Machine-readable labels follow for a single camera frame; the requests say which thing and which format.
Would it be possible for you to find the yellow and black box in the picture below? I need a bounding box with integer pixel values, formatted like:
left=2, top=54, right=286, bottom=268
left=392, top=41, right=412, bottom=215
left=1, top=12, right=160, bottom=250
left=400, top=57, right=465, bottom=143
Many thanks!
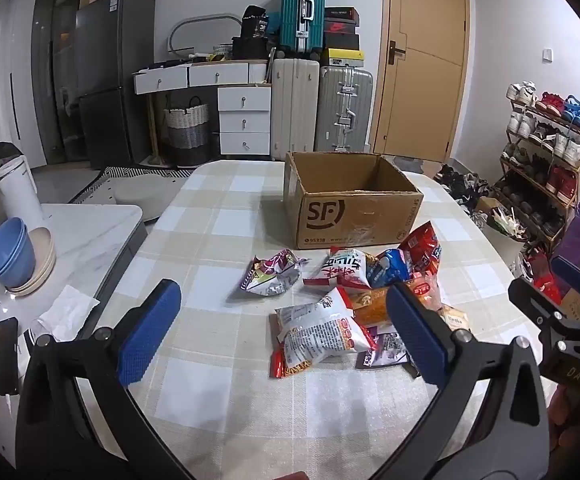
left=320, top=47, right=365, bottom=67

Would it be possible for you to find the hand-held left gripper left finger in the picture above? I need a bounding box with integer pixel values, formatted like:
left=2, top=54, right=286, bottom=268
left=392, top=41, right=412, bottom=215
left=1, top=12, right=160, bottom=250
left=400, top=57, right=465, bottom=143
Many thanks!
left=17, top=279, right=193, bottom=480

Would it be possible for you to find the wooden door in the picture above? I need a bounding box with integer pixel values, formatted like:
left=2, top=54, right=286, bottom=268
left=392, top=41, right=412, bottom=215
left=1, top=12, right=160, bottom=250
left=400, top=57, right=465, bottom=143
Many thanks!
left=369, top=0, right=471, bottom=164

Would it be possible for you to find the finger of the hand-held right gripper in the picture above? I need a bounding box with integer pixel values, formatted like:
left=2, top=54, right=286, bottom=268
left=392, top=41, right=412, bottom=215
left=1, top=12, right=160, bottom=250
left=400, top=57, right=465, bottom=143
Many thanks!
left=550, top=255, right=580, bottom=313
left=508, top=277, right=573, bottom=343

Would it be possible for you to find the silver suitcase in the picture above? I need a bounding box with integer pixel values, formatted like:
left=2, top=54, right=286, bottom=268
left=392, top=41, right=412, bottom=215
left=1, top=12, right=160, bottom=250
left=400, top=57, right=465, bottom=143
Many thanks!
left=315, top=65, right=374, bottom=154

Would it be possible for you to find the woven laundry basket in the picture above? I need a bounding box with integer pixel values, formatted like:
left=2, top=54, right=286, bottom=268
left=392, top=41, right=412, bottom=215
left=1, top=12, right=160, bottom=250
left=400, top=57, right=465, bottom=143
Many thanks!
left=163, top=96, right=212, bottom=167

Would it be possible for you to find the black and white patterned rug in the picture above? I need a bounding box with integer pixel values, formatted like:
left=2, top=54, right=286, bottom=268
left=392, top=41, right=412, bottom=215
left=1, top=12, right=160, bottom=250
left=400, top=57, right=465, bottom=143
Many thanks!
left=67, top=164, right=197, bottom=206

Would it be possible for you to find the red and black shoebox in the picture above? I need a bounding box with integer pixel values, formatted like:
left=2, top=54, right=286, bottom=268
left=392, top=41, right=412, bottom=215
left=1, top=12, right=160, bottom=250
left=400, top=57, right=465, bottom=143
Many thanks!
left=324, top=17, right=361, bottom=36

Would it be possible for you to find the pile of dark shoes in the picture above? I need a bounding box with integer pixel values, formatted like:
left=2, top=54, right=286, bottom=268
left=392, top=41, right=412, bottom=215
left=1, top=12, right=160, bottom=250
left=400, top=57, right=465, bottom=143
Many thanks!
left=432, top=162, right=494, bottom=212

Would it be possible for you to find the white and red snack packet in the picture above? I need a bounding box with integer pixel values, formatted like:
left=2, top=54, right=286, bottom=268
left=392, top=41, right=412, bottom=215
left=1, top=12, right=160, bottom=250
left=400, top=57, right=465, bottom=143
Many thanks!
left=302, top=246, right=381, bottom=293

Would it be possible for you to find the white fries-print snack packet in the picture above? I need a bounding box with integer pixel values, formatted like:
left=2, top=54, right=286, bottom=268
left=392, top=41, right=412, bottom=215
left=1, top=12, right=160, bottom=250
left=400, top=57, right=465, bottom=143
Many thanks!
left=269, top=287, right=378, bottom=380

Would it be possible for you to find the blue snack packet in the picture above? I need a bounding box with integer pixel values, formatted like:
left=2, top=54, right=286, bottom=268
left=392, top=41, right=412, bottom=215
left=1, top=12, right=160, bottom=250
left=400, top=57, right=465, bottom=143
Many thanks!
left=367, top=247, right=414, bottom=289

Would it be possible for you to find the small open cardboard box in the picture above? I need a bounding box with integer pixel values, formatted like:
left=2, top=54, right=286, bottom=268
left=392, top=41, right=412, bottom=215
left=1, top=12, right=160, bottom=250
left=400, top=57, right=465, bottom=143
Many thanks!
left=474, top=196, right=507, bottom=217

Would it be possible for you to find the black bag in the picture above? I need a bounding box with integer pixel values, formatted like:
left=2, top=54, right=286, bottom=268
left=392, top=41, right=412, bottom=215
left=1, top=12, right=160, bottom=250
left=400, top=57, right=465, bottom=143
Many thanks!
left=232, top=5, right=271, bottom=60

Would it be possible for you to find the brown cardboard box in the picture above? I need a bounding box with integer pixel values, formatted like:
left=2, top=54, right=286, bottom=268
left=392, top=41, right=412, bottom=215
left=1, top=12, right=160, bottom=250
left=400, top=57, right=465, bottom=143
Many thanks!
left=283, top=151, right=425, bottom=251

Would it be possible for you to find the person's right hand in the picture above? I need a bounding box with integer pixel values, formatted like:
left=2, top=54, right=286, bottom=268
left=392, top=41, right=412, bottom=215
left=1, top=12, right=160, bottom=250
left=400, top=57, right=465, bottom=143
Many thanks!
left=550, top=385, right=580, bottom=463

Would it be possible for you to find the black phone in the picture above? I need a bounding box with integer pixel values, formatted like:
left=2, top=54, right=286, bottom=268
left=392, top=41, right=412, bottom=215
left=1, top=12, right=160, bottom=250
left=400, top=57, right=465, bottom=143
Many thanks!
left=0, top=317, right=21, bottom=396

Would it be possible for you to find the grey oval tube frame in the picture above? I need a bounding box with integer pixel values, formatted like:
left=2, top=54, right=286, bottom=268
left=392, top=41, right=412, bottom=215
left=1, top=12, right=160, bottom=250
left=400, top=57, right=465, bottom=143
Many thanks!
left=168, top=15, right=243, bottom=57

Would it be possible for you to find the stack of blue bowls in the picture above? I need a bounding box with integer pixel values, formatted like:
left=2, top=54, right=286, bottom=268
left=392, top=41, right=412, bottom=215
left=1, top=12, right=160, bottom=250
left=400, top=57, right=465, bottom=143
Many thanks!
left=0, top=217, right=37, bottom=291

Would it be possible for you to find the white tissue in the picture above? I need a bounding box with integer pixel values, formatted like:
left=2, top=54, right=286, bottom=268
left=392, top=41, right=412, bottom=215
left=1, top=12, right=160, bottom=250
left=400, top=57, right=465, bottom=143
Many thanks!
left=36, top=285, right=101, bottom=342

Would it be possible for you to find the small beige snack packet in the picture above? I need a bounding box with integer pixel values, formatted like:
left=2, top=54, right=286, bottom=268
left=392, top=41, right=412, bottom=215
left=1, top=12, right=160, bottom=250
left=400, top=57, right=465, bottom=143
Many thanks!
left=440, top=305, right=471, bottom=334

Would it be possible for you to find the red bag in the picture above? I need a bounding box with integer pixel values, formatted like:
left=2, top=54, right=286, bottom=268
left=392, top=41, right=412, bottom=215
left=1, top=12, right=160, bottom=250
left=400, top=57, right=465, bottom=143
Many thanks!
left=521, top=251, right=564, bottom=302

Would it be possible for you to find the white marble side table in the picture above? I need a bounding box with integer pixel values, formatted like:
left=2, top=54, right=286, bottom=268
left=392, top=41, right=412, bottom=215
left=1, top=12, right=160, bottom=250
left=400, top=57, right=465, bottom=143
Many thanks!
left=0, top=202, right=149, bottom=461

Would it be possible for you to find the orange snack packet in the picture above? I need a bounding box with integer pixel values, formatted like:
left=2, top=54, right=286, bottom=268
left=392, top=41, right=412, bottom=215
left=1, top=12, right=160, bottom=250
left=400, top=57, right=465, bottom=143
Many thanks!
left=347, top=277, right=443, bottom=329

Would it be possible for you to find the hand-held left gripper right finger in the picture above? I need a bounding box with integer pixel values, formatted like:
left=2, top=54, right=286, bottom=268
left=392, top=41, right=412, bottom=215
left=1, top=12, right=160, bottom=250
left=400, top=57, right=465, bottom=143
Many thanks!
left=370, top=282, right=551, bottom=480

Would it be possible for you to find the teal suitcase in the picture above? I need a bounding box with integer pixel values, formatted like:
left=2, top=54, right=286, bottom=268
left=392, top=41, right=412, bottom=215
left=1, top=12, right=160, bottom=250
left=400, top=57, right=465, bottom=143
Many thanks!
left=280, top=0, right=327, bottom=57

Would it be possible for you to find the beige suitcase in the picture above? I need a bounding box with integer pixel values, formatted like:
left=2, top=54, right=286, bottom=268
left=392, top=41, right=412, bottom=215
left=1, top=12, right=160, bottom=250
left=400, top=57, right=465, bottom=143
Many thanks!
left=271, top=57, right=321, bottom=161

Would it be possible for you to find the purple snack packet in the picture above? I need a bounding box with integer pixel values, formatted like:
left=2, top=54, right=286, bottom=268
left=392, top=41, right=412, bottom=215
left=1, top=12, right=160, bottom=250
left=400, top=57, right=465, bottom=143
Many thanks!
left=227, top=249, right=311, bottom=301

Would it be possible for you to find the small purple and white packet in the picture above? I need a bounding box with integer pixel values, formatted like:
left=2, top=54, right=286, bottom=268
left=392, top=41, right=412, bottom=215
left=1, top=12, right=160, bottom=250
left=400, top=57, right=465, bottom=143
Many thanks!
left=357, top=327, right=421, bottom=369

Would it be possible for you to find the white drawer cabinet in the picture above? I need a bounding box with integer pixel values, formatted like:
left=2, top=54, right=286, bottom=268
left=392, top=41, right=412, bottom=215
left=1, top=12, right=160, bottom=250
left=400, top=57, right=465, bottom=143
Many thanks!
left=132, top=60, right=273, bottom=159

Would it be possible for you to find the grey refrigerator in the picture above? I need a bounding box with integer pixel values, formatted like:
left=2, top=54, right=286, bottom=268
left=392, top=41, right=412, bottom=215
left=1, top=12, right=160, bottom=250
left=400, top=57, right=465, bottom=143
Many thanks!
left=72, top=0, right=157, bottom=169

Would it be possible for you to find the dark glass cabinet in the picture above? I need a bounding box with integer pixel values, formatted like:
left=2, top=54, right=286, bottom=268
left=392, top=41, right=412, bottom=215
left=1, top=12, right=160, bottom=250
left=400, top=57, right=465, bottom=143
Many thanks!
left=30, top=0, right=88, bottom=167

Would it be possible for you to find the shoe rack with shoes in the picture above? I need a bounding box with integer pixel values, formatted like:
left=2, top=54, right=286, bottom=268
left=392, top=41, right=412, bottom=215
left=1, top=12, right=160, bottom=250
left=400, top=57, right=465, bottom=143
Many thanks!
left=501, top=81, right=580, bottom=241

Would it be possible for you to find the white kettle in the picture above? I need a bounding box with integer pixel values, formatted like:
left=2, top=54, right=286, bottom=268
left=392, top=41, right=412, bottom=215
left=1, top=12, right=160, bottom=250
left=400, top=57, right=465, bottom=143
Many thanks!
left=0, top=156, right=45, bottom=227

